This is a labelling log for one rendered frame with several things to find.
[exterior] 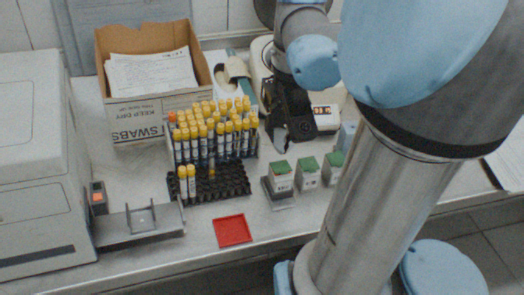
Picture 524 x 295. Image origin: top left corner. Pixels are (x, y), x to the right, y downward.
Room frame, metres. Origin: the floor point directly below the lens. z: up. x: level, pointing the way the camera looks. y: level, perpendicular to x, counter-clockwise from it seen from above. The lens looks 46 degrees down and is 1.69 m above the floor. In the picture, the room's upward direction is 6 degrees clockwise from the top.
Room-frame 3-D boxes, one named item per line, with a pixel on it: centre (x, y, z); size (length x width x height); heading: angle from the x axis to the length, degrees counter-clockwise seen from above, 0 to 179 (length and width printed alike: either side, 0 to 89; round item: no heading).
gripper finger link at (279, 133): (0.68, -0.02, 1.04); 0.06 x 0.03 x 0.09; 22
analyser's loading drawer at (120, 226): (0.52, 0.24, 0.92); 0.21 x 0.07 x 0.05; 111
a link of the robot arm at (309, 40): (0.58, -0.07, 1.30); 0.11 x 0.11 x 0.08; 11
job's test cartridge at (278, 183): (0.66, -0.04, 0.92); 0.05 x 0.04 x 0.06; 21
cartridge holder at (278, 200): (0.66, -0.04, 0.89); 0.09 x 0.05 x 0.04; 21
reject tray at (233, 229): (0.55, 0.04, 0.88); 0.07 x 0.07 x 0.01; 21
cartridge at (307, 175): (0.69, -0.11, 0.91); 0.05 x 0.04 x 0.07; 21
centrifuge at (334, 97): (0.99, -0.08, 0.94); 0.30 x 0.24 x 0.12; 12
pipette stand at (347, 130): (0.79, -0.23, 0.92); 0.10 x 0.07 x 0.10; 103
